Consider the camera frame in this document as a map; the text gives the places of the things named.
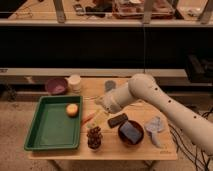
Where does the dark brown bowl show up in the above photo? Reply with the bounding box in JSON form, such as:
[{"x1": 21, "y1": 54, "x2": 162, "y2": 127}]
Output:
[{"x1": 118, "y1": 120, "x2": 144, "y2": 145}]

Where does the grey blue cup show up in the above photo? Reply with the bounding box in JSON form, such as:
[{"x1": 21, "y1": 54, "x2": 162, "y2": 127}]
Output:
[{"x1": 104, "y1": 80, "x2": 116, "y2": 92}]

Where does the wooden table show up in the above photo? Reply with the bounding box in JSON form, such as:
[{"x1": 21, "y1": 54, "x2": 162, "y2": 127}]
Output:
[{"x1": 29, "y1": 78, "x2": 177, "y2": 161}]

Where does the white cup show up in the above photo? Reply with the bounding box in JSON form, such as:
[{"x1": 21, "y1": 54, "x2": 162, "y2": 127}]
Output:
[{"x1": 67, "y1": 74, "x2": 81, "y2": 93}]

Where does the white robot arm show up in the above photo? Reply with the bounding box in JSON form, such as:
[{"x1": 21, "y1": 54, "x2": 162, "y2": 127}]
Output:
[{"x1": 96, "y1": 74, "x2": 213, "y2": 158}]

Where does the green plastic tray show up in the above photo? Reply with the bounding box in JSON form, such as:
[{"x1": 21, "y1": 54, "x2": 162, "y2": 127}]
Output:
[{"x1": 24, "y1": 95, "x2": 83, "y2": 151}]

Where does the brown pine cone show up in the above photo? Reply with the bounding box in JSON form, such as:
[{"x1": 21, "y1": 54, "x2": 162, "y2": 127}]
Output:
[{"x1": 87, "y1": 126, "x2": 102, "y2": 150}]

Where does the black eraser block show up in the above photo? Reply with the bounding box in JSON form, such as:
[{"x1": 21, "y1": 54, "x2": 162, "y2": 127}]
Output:
[{"x1": 108, "y1": 113, "x2": 128, "y2": 128}]

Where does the yellow apple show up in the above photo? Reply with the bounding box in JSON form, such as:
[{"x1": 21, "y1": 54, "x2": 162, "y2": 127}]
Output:
[{"x1": 66, "y1": 104, "x2": 78, "y2": 117}]

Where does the orange carrot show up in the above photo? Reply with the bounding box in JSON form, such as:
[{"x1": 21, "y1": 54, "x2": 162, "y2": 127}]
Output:
[{"x1": 81, "y1": 114, "x2": 95, "y2": 125}]

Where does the blue sponge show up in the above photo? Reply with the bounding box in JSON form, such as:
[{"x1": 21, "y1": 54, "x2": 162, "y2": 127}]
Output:
[{"x1": 119, "y1": 121, "x2": 142, "y2": 144}]

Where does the purple bowl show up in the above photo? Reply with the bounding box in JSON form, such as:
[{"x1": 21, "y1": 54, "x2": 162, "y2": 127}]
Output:
[{"x1": 45, "y1": 78, "x2": 68, "y2": 95}]

